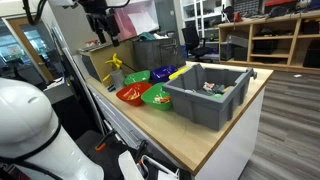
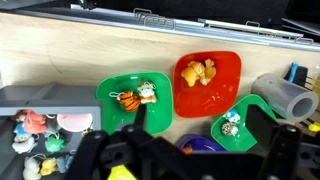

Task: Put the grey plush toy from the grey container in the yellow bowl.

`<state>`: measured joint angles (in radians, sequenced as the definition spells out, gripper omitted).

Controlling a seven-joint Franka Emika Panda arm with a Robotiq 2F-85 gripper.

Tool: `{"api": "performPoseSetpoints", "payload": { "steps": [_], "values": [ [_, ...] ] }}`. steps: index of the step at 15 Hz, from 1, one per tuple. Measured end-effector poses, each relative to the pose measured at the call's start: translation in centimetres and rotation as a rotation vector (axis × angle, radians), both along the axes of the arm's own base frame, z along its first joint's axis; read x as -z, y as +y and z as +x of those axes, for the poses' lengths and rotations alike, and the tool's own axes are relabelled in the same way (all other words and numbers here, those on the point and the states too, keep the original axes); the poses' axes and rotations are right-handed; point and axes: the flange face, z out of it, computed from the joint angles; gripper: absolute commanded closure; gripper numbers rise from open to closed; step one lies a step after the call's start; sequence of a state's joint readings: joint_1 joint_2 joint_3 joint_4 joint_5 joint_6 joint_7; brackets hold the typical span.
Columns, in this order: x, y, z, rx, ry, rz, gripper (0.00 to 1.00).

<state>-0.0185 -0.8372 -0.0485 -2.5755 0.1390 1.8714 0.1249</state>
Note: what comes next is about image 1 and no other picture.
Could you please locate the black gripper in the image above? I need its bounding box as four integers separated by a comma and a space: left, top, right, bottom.
78, 0, 121, 48

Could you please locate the grey plush with blue scarf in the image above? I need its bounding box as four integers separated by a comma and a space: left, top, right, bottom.
213, 83, 227, 95

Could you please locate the green plastic bowl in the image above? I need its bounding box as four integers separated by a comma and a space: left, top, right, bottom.
140, 82, 174, 112
123, 69, 152, 86

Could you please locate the red plastic bowl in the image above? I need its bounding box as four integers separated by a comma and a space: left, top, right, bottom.
115, 81, 153, 107

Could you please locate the purple plastic bowl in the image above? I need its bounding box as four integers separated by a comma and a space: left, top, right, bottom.
149, 65, 179, 84

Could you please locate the yellow orange small toy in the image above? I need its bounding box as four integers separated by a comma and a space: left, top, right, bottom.
126, 92, 141, 101

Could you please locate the orange tiger plush toy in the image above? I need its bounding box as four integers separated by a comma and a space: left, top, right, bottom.
153, 94, 172, 104

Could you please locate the grey plastic container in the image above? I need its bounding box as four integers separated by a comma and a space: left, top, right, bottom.
162, 63, 258, 132

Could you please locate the red white small item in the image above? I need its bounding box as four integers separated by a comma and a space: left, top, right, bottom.
83, 39, 101, 48

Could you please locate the brown cardboard box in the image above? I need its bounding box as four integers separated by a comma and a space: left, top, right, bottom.
79, 39, 138, 88

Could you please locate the pink translucent storage bin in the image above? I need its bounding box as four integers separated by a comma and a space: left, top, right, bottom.
113, 0, 160, 41

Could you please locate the teal cloth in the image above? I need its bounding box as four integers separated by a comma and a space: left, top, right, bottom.
138, 31, 157, 43

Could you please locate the translucent plastic cup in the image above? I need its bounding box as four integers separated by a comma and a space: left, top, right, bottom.
109, 69, 126, 90

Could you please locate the grey fabric bin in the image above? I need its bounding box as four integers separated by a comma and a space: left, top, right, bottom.
133, 31, 186, 72

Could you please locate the grey side desk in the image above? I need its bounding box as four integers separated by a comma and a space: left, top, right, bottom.
42, 77, 75, 105

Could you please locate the brown framed glass door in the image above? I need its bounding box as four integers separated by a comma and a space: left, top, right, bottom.
0, 14, 56, 84

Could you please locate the black office chair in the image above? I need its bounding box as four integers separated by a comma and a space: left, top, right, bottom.
181, 25, 214, 64

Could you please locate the white shelf unit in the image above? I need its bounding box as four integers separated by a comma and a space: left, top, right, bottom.
179, 0, 224, 39

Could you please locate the black clamp with orange tip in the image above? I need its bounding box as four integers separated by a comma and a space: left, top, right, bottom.
94, 129, 118, 153

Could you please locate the grey metal box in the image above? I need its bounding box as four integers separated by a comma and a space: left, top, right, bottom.
226, 33, 249, 48

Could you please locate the red tool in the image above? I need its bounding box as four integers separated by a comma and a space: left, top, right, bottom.
233, 11, 244, 23

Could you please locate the black storage box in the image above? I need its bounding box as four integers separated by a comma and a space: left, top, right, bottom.
233, 45, 248, 62
252, 39, 279, 55

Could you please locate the wooden shelf unit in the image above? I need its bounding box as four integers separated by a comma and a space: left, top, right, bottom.
218, 11, 320, 75

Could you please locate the white metal frame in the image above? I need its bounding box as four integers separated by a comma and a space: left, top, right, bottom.
118, 149, 181, 180

